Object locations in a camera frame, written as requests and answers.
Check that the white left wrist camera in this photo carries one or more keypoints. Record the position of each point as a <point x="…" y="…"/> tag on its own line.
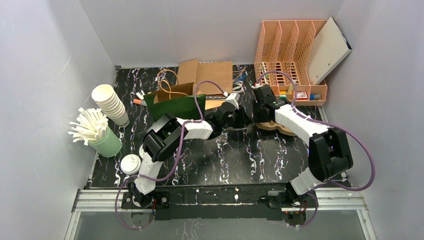
<point x="233" y="98"/>

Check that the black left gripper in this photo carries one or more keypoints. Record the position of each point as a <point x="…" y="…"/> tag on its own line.
<point x="241" y="118"/>

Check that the red and white small box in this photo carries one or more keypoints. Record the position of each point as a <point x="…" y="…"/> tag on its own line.
<point x="301" y="95"/>

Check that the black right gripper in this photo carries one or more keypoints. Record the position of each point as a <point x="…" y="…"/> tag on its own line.
<point x="259" y="116"/>

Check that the grey blue small bottle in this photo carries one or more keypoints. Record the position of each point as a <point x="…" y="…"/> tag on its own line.
<point x="315" y="97"/>

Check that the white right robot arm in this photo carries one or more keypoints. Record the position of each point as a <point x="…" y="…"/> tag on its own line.
<point x="328" y="149"/>

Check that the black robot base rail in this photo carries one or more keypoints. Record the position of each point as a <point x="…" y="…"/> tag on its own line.
<point x="268" y="201"/>

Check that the green kraft paper bag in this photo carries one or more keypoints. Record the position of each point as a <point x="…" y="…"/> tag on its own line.
<point x="178" y="100"/>

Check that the stack of flat paper bags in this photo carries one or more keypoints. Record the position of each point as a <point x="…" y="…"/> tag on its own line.
<point x="220" y="72"/>

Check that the green cup of white straws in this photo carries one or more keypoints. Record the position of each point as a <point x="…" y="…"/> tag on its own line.
<point x="92" y="128"/>

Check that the brown pulp cup carrier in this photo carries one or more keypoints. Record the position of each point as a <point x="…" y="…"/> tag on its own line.
<point x="273" y="126"/>

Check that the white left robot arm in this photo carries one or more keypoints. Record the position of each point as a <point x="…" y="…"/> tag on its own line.
<point x="166" y="137"/>

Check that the teal and orange stapler tools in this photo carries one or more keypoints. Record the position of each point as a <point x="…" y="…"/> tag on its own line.
<point x="139" y="99"/>

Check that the orange plastic file organizer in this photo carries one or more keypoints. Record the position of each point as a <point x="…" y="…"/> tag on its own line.
<point x="283" y="48"/>

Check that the white board leaning on wall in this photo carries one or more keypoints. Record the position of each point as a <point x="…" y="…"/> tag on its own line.
<point x="329" y="48"/>

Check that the stack of white paper cups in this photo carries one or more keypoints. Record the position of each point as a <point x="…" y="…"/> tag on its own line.
<point x="107" y="99"/>

